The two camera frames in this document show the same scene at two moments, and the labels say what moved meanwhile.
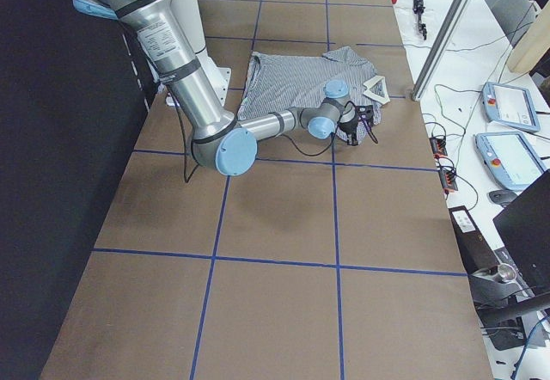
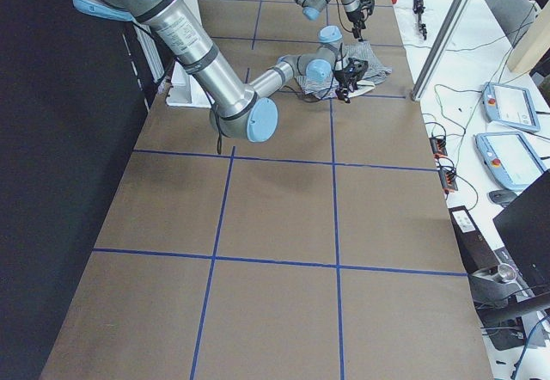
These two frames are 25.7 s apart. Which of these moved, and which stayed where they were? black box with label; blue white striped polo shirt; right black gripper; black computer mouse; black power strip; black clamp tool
Moved: right black gripper; blue white striped polo shirt
Stayed: black computer mouse; black box with label; black clamp tool; black power strip
